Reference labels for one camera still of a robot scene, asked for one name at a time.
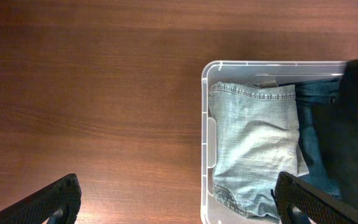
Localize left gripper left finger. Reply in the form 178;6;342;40
0;174;81;224

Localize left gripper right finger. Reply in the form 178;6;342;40
271;172;358;224

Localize light washed jeans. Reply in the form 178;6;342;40
208;82;308;223

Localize dark blue jeans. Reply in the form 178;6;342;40
280;77;343;200

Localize clear plastic storage bin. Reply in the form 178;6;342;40
200;61;357;223

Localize black garment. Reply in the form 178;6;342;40
312;59;358;209

